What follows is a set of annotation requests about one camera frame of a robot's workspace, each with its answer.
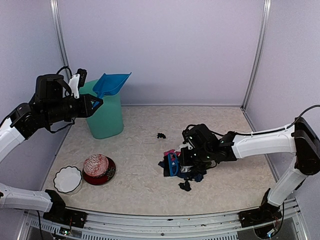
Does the blue hand brush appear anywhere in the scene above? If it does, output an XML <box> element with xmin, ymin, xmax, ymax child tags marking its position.
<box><xmin>163</xmin><ymin>153</ymin><xmax>179</xmax><ymax>177</ymax></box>

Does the blue plastic dustpan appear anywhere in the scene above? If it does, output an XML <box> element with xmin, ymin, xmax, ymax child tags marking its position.
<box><xmin>92</xmin><ymin>73</ymin><xmax>132</xmax><ymax>99</ymax></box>

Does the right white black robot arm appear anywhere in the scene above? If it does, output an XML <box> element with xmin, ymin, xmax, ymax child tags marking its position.
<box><xmin>178</xmin><ymin>116</ymin><xmax>320</xmax><ymax>222</ymax></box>

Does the metal corner post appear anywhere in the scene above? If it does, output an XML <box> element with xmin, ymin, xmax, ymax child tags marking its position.
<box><xmin>49</xmin><ymin>0</ymin><xmax>70</xmax><ymax>67</ymax></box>
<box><xmin>241</xmin><ymin>0</ymin><xmax>272</xmax><ymax>111</ymax></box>

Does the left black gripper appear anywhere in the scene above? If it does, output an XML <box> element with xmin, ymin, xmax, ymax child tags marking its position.
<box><xmin>43</xmin><ymin>92</ymin><xmax>103</xmax><ymax>125</ymax></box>

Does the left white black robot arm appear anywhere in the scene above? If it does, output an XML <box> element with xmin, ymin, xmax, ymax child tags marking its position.
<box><xmin>0</xmin><ymin>69</ymin><xmax>103</xmax><ymax>223</ymax></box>

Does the black paper scrap far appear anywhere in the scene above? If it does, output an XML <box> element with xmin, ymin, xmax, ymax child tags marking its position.
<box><xmin>157</xmin><ymin>132</ymin><xmax>167</xmax><ymax>139</ymax></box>

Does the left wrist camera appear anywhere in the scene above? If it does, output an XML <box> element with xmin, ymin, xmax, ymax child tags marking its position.
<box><xmin>68</xmin><ymin>68</ymin><xmax>87</xmax><ymax>99</ymax></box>

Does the black paper scrap right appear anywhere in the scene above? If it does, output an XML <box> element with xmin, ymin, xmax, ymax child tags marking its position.
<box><xmin>178</xmin><ymin>180</ymin><xmax>192</xmax><ymax>192</ymax></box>

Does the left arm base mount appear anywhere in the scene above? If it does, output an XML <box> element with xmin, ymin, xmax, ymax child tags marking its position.
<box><xmin>43</xmin><ymin>189</ymin><xmax>87</xmax><ymax>229</ymax></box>

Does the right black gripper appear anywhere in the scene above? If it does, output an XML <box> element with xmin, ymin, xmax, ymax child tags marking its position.
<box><xmin>179</xmin><ymin>147</ymin><xmax>213</xmax><ymax>166</ymax></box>

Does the red patterned bowl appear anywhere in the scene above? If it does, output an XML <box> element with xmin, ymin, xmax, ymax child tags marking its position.
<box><xmin>83</xmin><ymin>153</ymin><xmax>109</xmax><ymax>177</ymax></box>

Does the black paper scrap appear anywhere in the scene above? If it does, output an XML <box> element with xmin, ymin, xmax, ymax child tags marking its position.
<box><xmin>157</xmin><ymin>132</ymin><xmax>167</xmax><ymax>139</ymax></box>
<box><xmin>178</xmin><ymin>180</ymin><xmax>192</xmax><ymax>192</ymax></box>

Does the front aluminium rail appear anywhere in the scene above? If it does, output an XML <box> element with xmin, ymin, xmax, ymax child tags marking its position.
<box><xmin>16</xmin><ymin>199</ymin><xmax>309</xmax><ymax>240</ymax></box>

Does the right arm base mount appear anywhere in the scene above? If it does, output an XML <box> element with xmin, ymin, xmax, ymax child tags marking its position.
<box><xmin>238</xmin><ymin>188</ymin><xmax>283</xmax><ymax>228</ymax></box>

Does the right metal corner post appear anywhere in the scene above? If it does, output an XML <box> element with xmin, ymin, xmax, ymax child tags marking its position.
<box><xmin>241</xmin><ymin>0</ymin><xmax>272</xmax><ymax>111</ymax></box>

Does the black scrap pile centre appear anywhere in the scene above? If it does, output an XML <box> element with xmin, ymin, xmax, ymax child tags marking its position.
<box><xmin>158</xmin><ymin>143</ymin><xmax>217</xmax><ymax>182</ymax></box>

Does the left metal corner post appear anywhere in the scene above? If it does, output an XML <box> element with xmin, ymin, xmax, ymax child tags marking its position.
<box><xmin>49</xmin><ymin>0</ymin><xmax>70</xmax><ymax>67</ymax></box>

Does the white scalloped dish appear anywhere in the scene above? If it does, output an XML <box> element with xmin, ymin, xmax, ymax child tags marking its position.
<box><xmin>53</xmin><ymin>166</ymin><xmax>83</xmax><ymax>195</ymax></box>

